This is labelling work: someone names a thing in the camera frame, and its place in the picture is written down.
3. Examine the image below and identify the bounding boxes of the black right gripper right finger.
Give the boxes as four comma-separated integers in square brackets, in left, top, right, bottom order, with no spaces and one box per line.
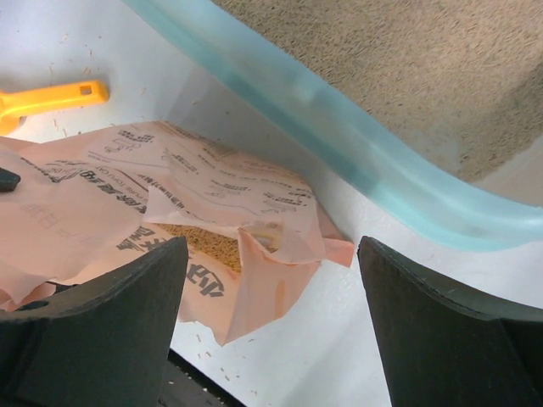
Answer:
[357,237,542,406]

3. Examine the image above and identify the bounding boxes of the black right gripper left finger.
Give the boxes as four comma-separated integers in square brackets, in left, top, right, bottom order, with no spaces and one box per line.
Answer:
[1,237,188,406]

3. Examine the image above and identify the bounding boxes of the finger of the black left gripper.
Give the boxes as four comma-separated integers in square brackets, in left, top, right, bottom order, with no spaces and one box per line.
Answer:
[0,168,20,192]

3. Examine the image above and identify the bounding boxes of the pink cat litter bag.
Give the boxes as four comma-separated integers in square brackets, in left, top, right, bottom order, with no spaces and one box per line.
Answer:
[1,122,355,344]

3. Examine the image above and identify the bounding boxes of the yellow plastic litter scoop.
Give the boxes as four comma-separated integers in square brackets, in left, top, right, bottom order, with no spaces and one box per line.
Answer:
[1,81,109,137]

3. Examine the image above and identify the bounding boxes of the teal and beige litter box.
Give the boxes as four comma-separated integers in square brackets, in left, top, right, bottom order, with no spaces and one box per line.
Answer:
[130,1,542,250]

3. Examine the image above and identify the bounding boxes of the beige cat litter in box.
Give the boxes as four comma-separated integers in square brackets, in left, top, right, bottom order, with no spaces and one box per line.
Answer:
[221,0,542,181]

